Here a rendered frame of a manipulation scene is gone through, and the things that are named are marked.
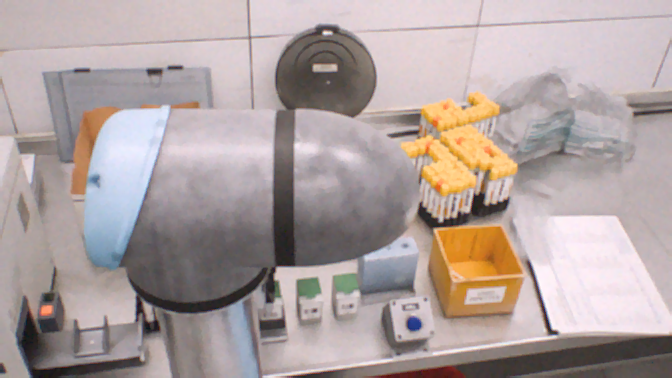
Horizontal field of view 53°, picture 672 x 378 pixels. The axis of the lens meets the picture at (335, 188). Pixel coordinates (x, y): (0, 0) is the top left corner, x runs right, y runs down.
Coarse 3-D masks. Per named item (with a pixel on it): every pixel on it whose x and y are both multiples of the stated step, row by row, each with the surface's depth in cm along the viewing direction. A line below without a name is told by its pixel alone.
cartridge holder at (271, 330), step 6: (282, 300) 119; (276, 318) 116; (282, 318) 116; (264, 324) 116; (270, 324) 116; (276, 324) 116; (282, 324) 117; (264, 330) 117; (270, 330) 117; (276, 330) 117; (282, 330) 117; (264, 336) 116; (270, 336) 116; (276, 336) 116; (282, 336) 116; (264, 342) 116
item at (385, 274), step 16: (400, 240) 123; (368, 256) 119; (384, 256) 119; (400, 256) 120; (416, 256) 121; (368, 272) 121; (384, 272) 122; (400, 272) 123; (368, 288) 124; (384, 288) 125; (400, 288) 126
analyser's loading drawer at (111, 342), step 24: (24, 336) 110; (48, 336) 111; (72, 336) 107; (96, 336) 111; (120, 336) 111; (144, 336) 112; (48, 360) 107; (72, 360) 107; (96, 360) 108; (144, 360) 110
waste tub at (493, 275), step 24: (432, 240) 127; (456, 240) 128; (480, 240) 129; (504, 240) 126; (432, 264) 128; (456, 264) 132; (480, 264) 132; (504, 264) 126; (456, 288) 117; (480, 288) 118; (504, 288) 119; (456, 312) 121; (480, 312) 122; (504, 312) 123
